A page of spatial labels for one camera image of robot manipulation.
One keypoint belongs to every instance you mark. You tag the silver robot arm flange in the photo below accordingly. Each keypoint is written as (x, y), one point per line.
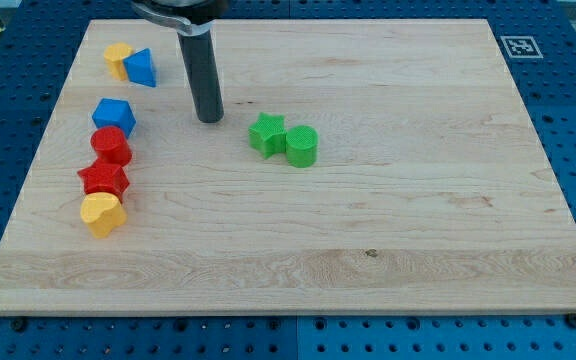
(187, 17)

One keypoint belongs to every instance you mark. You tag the blue triangle block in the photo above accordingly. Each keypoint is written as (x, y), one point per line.
(140, 68)

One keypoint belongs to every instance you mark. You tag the green cylinder block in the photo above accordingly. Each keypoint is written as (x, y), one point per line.
(301, 146)

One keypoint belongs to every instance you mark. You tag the green star block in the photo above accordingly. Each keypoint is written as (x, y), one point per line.
(268, 134)

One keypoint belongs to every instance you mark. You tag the wooden board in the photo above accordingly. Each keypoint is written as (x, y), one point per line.
(431, 193)

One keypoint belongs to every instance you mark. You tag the black cylindrical robot pointer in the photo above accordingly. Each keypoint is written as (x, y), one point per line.
(200, 65)

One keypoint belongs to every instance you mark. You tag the red cylinder block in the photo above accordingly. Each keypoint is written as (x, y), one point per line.
(111, 146)

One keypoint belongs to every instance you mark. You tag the yellow heart block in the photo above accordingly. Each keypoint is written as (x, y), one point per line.
(102, 212)

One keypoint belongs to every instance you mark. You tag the red star block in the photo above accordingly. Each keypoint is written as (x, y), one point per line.
(105, 177)

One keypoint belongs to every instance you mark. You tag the blue cube block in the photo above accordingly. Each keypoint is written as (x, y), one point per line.
(114, 112)

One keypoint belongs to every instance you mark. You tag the yellow pentagon block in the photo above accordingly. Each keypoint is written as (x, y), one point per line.
(114, 56)

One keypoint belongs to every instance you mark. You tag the white fiducial marker tag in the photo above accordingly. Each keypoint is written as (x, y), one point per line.
(521, 47)

